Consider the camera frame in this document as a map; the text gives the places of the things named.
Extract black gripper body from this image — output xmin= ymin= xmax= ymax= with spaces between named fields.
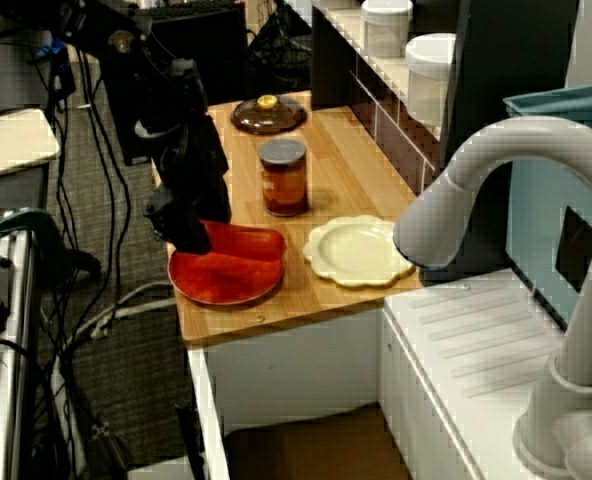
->
xmin=148 ymin=114 xmax=231 ymax=224

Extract red toy sausage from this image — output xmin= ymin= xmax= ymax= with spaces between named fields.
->
xmin=198 ymin=218 xmax=286 ymax=264

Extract white kitchen cabinet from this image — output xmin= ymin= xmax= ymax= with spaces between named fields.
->
xmin=188 ymin=307 xmax=385 ymax=480

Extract white desk board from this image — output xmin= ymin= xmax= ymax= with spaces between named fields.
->
xmin=0 ymin=107 xmax=60 ymax=184

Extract teal plastic bin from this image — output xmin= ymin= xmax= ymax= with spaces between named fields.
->
xmin=503 ymin=82 xmax=592 ymax=331

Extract red round plate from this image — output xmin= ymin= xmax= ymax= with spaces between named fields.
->
xmin=167 ymin=247 xmax=283 ymax=306

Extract aluminium profile rail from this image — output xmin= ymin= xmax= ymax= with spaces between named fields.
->
xmin=0 ymin=219 xmax=40 ymax=480

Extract dark grey upright panel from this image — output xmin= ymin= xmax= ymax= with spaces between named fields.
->
xmin=438 ymin=0 xmax=580 ymax=271

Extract cream flower-shaped plate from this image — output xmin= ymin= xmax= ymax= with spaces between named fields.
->
xmin=303 ymin=214 xmax=417 ymax=289

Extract blue plastic clip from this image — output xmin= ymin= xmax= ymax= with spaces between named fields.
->
xmin=28 ymin=34 xmax=70 ymax=64

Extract grey toy faucet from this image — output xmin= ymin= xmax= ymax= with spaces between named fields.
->
xmin=392 ymin=115 xmax=592 ymax=479

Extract green power drill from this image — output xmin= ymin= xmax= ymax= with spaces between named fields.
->
xmin=0 ymin=207 xmax=102 ymax=281

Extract white cable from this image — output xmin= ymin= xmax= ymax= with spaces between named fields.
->
xmin=68 ymin=282 xmax=177 ymax=341

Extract brown lid with yellow knob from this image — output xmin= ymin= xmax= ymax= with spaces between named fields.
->
xmin=230 ymin=94 xmax=309 ymax=135

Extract beans can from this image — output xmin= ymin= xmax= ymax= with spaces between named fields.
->
xmin=257 ymin=138 xmax=309 ymax=218

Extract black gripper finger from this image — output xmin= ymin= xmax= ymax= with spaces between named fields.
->
xmin=173 ymin=207 xmax=212 ymax=255
xmin=144 ymin=192 xmax=177 ymax=249

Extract white plastic jar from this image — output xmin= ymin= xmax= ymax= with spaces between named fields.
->
xmin=404 ymin=32 xmax=457 ymax=126
xmin=360 ymin=0 xmax=414 ymax=57

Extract black mesh net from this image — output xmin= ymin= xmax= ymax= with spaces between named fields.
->
xmin=248 ymin=0 xmax=312 ymax=91

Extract black computer case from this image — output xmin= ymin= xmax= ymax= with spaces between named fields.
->
xmin=89 ymin=4 xmax=247 ymax=166

